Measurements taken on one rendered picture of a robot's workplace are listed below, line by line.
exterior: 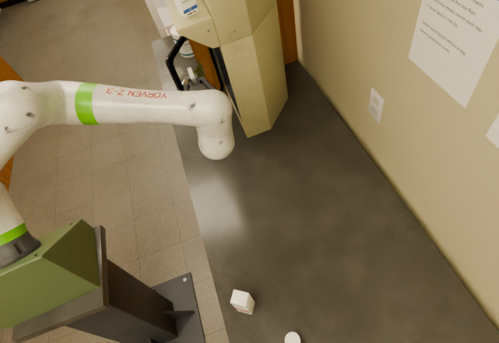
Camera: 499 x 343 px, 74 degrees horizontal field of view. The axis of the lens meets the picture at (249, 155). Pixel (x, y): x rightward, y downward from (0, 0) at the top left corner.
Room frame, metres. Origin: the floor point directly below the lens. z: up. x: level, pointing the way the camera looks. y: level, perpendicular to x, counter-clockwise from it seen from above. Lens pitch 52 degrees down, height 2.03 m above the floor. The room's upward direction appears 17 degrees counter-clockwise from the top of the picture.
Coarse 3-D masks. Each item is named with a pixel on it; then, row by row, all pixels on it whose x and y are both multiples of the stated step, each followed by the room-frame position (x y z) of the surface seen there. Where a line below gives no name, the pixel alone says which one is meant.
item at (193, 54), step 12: (180, 36) 1.11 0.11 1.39; (180, 48) 1.08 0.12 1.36; (192, 48) 1.14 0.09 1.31; (204, 48) 1.21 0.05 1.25; (180, 60) 1.06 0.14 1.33; (192, 60) 1.12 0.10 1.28; (204, 60) 1.19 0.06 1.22; (180, 72) 1.04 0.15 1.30; (204, 72) 1.16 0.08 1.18; (216, 84) 1.21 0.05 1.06
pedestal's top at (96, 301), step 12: (96, 228) 0.73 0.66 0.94; (96, 240) 0.68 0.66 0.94; (72, 300) 0.48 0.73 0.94; (84, 300) 0.46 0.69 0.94; (96, 300) 0.45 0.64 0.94; (48, 312) 0.46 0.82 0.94; (60, 312) 0.45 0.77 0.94; (72, 312) 0.43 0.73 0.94; (84, 312) 0.42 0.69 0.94; (96, 312) 0.42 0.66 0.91; (24, 324) 0.44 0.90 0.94; (36, 324) 0.43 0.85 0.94; (48, 324) 0.42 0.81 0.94; (60, 324) 0.41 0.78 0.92; (12, 336) 0.41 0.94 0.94; (24, 336) 0.40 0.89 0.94
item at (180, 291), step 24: (120, 288) 0.58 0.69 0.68; (144, 288) 0.65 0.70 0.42; (168, 288) 0.77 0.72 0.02; (192, 288) 0.72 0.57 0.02; (120, 312) 0.48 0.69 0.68; (144, 312) 0.53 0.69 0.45; (168, 312) 0.58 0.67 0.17; (192, 312) 0.59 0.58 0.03; (120, 336) 0.47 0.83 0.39; (144, 336) 0.47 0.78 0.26; (168, 336) 0.48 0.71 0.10; (192, 336) 0.46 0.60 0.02
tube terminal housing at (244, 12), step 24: (216, 0) 0.95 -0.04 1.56; (240, 0) 0.96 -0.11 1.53; (264, 0) 1.05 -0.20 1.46; (216, 24) 0.95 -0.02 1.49; (240, 24) 0.96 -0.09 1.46; (264, 24) 1.03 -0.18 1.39; (240, 48) 0.96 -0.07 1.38; (264, 48) 1.01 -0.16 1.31; (240, 72) 0.96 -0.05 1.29; (264, 72) 0.99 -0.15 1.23; (240, 96) 0.95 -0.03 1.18; (264, 96) 0.96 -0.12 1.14; (240, 120) 1.04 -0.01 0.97; (264, 120) 0.96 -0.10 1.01
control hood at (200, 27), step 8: (168, 0) 1.14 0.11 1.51; (200, 0) 1.08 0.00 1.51; (168, 8) 1.10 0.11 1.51; (176, 8) 1.07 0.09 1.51; (200, 8) 1.03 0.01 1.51; (176, 16) 1.02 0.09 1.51; (192, 16) 0.99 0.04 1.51; (200, 16) 0.98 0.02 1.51; (208, 16) 0.97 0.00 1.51; (176, 24) 0.98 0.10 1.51; (184, 24) 0.96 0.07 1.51; (192, 24) 0.95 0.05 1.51; (200, 24) 0.95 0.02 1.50; (208, 24) 0.95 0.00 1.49; (184, 32) 0.94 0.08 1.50; (192, 32) 0.95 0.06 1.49; (200, 32) 0.95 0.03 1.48; (208, 32) 0.95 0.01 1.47; (200, 40) 0.95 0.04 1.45; (208, 40) 0.95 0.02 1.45; (216, 40) 0.95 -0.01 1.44
